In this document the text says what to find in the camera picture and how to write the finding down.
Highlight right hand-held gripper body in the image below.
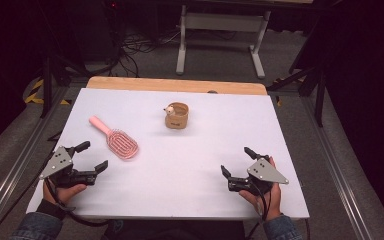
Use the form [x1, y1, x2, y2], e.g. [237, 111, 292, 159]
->
[228, 154, 290, 197]

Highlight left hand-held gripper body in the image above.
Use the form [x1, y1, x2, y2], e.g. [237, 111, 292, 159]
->
[39, 145, 98, 189]

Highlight pink hairbrush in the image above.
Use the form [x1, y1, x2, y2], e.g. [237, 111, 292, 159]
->
[88, 115, 140, 161]

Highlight brown cup with animal figure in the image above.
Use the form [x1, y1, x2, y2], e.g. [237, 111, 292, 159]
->
[163, 101, 190, 130]

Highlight person's right hand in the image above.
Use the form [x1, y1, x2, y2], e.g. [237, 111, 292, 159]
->
[239, 156, 283, 222]

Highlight person's left hand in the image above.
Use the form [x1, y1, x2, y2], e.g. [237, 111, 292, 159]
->
[43, 181, 89, 205]

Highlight white board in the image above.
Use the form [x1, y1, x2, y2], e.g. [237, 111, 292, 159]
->
[25, 87, 311, 221]

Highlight yellow black hazard tape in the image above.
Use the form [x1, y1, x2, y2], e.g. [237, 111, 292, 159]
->
[24, 78, 72, 106]

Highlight black metal stand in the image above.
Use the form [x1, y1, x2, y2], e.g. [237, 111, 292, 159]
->
[39, 54, 93, 120]
[266, 63, 328, 128]

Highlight person's dark trousers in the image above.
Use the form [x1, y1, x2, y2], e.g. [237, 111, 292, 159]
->
[101, 219, 248, 240]

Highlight wooden table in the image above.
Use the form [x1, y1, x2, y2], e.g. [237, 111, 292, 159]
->
[86, 76, 269, 97]

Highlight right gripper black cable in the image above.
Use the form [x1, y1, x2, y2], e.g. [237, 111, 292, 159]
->
[246, 188, 273, 240]

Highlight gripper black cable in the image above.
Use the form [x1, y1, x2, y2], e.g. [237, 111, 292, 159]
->
[246, 188, 273, 240]
[44, 179, 110, 228]

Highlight aluminium rail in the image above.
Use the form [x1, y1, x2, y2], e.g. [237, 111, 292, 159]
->
[300, 95, 374, 240]
[0, 85, 69, 240]

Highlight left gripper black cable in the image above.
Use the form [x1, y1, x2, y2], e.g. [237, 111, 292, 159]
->
[44, 179, 110, 228]

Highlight black floor cables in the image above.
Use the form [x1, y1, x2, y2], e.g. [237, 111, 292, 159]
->
[104, 28, 183, 78]

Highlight white metal desk frame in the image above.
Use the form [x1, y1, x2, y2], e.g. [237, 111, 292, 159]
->
[175, 4, 272, 80]

